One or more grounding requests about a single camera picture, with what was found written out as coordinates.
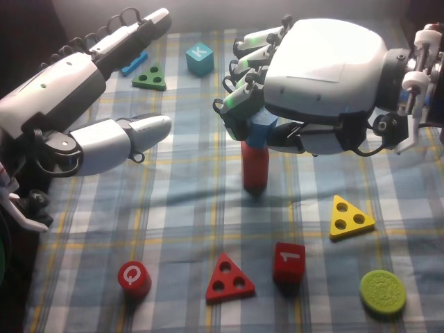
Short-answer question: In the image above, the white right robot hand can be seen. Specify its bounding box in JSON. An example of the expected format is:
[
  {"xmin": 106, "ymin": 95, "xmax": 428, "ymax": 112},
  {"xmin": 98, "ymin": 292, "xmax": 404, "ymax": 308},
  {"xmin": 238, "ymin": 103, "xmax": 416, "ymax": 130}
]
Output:
[{"xmin": 212, "ymin": 14, "xmax": 389, "ymax": 155}]

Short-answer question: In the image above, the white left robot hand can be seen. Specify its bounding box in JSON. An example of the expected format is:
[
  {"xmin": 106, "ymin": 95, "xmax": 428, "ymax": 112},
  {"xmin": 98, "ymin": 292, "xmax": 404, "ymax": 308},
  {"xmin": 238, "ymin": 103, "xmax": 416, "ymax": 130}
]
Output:
[{"xmin": 0, "ymin": 7, "xmax": 173, "ymax": 178}]

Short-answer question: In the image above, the blue block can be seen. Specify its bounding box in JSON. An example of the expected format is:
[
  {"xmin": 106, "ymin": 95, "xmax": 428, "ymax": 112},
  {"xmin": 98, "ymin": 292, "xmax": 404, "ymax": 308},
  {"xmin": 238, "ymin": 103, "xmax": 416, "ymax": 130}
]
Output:
[{"xmin": 246, "ymin": 106, "xmax": 279, "ymax": 150}]

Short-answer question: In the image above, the tall red rectangular block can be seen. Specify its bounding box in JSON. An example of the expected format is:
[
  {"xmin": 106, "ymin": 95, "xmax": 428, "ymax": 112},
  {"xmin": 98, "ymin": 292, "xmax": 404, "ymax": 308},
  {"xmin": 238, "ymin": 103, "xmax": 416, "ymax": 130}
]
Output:
[{"xmin": 241, "ymin": 139, "xmax": 271, "ymax": 194}]

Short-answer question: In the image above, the blue triangle with three holes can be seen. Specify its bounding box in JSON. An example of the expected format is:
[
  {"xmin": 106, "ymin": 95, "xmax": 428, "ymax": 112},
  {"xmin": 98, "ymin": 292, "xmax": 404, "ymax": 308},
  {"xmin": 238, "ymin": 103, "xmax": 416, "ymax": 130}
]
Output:
[{"xmin": 121, "ymin": 51, "xmax": 149, "ymax": 78}]

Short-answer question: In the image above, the green triangle with three holes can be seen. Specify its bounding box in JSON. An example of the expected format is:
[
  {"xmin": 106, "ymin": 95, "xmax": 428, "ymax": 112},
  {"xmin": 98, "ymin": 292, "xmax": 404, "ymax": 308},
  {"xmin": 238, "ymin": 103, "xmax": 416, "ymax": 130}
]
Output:
[{"xmin": 131, "ymin": 62, "xmax": 167, "ymax": 92}]

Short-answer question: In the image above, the blue cube with letter K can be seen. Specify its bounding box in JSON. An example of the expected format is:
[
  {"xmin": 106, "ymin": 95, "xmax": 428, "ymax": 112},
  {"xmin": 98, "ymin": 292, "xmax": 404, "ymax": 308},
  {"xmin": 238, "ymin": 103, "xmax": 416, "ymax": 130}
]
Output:
[{"xmin": 185, "ymin": 42, "xmax": 215, "ymax": 78}]

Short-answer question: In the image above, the yellow triangle with three holes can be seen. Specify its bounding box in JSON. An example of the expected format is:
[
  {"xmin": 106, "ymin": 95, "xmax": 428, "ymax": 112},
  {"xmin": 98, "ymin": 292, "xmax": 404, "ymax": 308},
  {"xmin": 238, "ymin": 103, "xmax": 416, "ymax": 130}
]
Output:
[{"xmin": 329, "ymin": 194, "xmax": 376, "ymax": 242}]

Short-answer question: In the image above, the blue plaid cloth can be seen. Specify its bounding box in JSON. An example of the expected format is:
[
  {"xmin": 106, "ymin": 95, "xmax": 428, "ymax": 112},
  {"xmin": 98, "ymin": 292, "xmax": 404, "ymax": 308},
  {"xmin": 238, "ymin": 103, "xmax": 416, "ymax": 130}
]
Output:
[{"xmin": 22, "ymin": 29, "xmax": 444, "ymax": 333}]

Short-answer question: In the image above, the red cube with number 1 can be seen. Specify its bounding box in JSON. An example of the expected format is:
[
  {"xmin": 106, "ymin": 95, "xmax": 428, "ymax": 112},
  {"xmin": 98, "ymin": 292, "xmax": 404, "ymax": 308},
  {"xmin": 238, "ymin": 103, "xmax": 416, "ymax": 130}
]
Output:
[{"xmin": 273, "ymin": 241, "xmax": 307, "ymax": 291}]

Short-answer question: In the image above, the red cylinder with letter Q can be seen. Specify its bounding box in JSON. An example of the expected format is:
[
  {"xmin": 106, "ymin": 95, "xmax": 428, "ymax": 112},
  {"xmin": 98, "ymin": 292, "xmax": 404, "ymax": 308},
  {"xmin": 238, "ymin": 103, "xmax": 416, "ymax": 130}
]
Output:
[{"xmin": 117, "ymin": 260, "xmax": 153, "ymax": 300}]

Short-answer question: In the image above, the green toy cookie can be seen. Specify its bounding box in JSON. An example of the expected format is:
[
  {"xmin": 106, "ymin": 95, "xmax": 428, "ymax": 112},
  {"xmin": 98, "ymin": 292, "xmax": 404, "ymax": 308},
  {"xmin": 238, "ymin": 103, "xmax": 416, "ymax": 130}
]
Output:
[{"xmin": 359, "ymin": 269, "xmax": 407, "ymax": 315}]

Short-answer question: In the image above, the red triangle with three holes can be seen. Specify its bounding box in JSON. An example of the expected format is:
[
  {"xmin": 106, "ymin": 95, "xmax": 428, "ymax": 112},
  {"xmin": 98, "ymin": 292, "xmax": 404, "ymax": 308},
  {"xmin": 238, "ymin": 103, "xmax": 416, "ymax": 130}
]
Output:
[{"xmin": 205, "ymin": 252, "xmax": 257, "ymax": 305}]

